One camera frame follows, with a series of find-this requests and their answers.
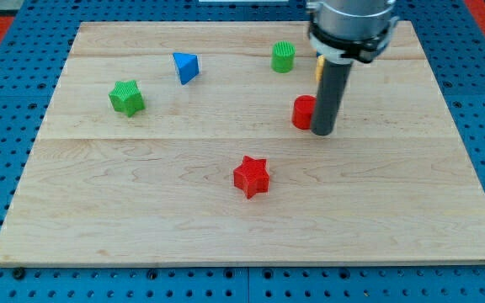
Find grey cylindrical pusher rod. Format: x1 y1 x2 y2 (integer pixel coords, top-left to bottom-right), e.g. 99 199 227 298
311 58 352 136

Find red cylinder block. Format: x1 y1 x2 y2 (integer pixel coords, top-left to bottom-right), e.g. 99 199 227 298
291 95 317 130

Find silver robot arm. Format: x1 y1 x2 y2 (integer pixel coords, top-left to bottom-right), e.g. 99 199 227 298
306 0 398 136

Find yellow block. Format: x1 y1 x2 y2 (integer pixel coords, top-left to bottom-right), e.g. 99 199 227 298
315 55 325 82

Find green cylinder block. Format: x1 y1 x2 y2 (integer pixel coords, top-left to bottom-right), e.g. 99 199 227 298
271 40 296 73

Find red star block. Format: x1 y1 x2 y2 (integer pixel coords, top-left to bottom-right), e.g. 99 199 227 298
233 156 269 199

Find blue triangle block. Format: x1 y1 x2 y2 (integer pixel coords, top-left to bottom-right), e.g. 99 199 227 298
173 52 200 85

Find wooden board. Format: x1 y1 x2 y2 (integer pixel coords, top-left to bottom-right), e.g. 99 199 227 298
0 21 485 268

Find green star block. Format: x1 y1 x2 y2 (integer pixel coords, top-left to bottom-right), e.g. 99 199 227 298
109 80 145 117

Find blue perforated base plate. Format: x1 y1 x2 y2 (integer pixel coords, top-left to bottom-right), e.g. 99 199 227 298
0 1 485 302

